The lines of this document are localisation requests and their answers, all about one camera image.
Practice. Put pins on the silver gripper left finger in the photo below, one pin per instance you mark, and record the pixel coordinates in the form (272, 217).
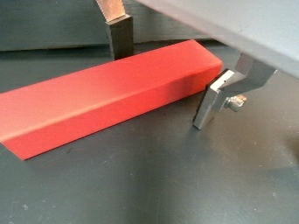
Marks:
(119, 24)

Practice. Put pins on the red rectangular block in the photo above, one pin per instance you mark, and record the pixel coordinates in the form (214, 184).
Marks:
(56, 111)

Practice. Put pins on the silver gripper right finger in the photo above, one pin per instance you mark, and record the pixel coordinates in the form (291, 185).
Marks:
(224, 91)

